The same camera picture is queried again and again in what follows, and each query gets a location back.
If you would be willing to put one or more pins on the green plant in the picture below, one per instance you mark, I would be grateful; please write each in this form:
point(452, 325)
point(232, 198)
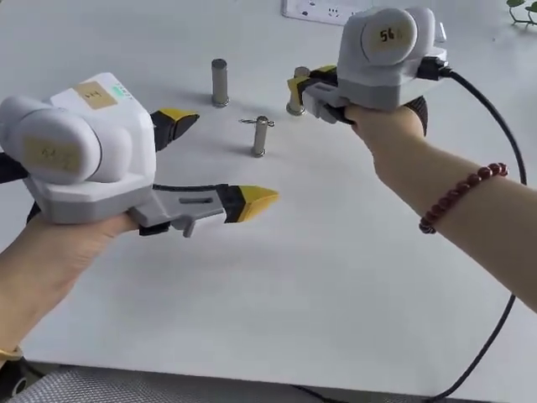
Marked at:
point(524, 12)

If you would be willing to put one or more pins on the white wall socket panel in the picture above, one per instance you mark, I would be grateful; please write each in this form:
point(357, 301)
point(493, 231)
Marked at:
point(314, 10)

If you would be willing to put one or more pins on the person's left hand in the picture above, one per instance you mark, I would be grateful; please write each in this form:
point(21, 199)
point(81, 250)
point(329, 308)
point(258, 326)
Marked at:
point(75, 252)

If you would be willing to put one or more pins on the yellow wrist band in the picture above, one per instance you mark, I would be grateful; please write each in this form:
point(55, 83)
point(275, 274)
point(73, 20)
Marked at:
point(10, 352)

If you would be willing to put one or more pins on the person's right forearm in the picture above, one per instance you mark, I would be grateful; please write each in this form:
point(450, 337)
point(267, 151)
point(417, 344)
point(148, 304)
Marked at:
point(474, 235)

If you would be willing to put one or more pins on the person's left forearm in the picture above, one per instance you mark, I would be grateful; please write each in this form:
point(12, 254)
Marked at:
point(25, 323)

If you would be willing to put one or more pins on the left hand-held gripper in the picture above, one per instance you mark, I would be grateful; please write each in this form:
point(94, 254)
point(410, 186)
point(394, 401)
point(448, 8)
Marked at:
point(105, 138)

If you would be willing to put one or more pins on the grey mesh chair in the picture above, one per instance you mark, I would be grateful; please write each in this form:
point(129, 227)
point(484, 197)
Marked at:
point(147, 386)

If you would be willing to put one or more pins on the person's right hand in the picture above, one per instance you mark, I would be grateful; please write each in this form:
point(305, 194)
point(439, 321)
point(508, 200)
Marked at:
point(386, 134)

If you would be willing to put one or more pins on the metal pin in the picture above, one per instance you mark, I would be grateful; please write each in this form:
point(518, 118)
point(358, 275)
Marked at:
point(220, 84)
point(295, 110)
point(261, 138)

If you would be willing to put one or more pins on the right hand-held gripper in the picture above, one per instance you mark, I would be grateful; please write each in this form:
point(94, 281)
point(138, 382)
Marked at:
point(377, 63)

